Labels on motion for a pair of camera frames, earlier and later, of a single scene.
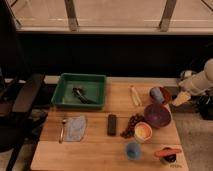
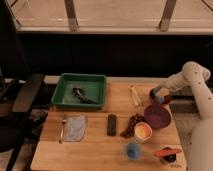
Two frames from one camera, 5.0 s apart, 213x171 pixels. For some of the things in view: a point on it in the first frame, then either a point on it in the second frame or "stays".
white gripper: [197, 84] to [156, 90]
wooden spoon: [64, 121] stays
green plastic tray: [80, 91] stays
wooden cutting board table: [136, 130] stays
